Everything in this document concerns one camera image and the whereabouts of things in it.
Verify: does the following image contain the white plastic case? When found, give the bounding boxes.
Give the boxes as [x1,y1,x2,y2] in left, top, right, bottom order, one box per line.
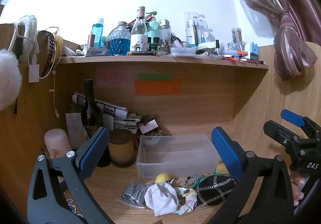
[170,47,196,56]

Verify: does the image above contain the white fluffy pom-pom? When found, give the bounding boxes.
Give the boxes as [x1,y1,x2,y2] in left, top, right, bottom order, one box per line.
[0,48,23,111]

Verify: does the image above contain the orange sticky note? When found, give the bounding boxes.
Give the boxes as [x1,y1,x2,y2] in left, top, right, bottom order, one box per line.
[134,80,182,95]

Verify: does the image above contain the dark wine bottle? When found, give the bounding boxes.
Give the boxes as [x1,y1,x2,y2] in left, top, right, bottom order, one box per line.
[81,79,111,167]

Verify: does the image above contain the black chain-pattern cloth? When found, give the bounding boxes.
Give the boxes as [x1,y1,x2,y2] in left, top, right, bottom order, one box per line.
[195,175,238,207]

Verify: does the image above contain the clear labelled glass bottle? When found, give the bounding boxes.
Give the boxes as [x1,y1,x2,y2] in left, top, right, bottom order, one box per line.
[130,6,148,52]

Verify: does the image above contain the white paper note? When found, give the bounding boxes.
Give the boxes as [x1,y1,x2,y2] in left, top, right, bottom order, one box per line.
[65,113,86,150]

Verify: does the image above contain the black pen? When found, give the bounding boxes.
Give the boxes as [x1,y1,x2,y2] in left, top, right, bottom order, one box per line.
[127,51,159,56]

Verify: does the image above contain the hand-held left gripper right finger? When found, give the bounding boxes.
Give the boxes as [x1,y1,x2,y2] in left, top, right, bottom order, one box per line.
[208,127,295,224]

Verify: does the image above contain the blue bead glass bottle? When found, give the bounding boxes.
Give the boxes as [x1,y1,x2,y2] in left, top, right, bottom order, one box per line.
[110,21,131,56]

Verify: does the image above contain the white cloth pouch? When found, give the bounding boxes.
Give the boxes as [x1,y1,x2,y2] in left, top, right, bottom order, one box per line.
[144,181,179,217]

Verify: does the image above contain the brown candle jar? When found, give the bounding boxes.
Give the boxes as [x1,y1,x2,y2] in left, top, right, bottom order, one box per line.
[108,129,136,167]

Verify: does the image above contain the white paper tag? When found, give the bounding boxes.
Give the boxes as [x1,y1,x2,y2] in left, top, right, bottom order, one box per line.
[139,120,159,135]

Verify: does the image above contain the clear glass jar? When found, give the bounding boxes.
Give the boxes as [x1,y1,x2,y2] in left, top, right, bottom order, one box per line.
[231,27,243,44]

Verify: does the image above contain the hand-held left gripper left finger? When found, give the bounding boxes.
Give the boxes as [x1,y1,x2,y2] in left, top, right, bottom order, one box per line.
[27,127,113,224]

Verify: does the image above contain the pink sticky note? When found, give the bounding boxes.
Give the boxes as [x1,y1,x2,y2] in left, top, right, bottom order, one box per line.
[96,66,128,87]

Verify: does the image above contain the yellow soft ball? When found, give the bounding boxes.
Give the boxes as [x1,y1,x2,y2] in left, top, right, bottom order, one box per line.
[215,163,230,176]
[155,173,171,185]

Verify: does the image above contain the printed cartoon scrunchie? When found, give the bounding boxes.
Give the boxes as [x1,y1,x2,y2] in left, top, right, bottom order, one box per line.
[175,187,198,215]

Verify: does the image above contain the mint green pump bottle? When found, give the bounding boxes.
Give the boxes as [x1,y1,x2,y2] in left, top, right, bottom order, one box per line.
[146,11,158,44]

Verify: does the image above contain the person's right hand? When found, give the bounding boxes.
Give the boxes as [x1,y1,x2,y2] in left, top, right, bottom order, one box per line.
[288,170,306,206]

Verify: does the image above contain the clear bottle silver cap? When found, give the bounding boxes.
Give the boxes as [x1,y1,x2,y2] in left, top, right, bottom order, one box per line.
[158,19,172,44]

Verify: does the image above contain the white charger plug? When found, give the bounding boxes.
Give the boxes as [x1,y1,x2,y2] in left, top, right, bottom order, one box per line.
[28,63,40,83]

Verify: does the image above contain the white charging cable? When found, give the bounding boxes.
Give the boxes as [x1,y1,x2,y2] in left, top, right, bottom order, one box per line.
[10,21,61,118]

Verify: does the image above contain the brown braided headband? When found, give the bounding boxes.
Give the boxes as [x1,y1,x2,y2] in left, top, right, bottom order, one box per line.
[37,30,57,78]

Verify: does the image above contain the rolled printed papers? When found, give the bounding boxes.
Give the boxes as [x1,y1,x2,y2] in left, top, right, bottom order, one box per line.
[72,92,129,119]

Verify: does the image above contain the pink cylinder container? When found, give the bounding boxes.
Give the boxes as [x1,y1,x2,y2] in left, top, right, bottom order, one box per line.
[44,128,73,160]

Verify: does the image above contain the clear plastic storage box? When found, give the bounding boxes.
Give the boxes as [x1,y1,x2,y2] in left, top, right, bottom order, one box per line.
[136,133,221,180]

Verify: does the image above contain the wooden shelf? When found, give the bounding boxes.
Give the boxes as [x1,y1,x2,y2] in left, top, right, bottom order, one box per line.
[56,53,269,70]

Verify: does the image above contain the blue pencil sharpener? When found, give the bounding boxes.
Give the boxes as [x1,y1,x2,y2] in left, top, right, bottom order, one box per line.
[248,42,259,61]

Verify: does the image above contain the green sticky note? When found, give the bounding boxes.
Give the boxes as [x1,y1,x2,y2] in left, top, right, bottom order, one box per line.
[137,73,172,81]

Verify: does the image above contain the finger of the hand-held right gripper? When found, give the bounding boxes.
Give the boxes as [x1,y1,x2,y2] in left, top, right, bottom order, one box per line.
[263,120,305,155]
[280,109,321,140]

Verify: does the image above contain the tall blue liquid bottle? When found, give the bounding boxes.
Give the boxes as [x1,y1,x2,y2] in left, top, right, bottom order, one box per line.
[91,18,105,48]

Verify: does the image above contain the white furry headband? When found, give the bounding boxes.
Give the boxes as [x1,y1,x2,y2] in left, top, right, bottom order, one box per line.
[14,14,40,61]

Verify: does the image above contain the toothbrush blister pack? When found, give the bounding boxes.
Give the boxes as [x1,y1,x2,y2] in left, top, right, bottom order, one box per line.
[184,12,206,46]

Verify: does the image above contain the brown cosmetic tube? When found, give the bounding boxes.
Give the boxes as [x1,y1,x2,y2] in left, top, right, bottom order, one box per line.
[87,34,95,56]

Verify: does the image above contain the mauve striped curtain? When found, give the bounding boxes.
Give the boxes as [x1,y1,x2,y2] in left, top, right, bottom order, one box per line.
[218,0,321,81]

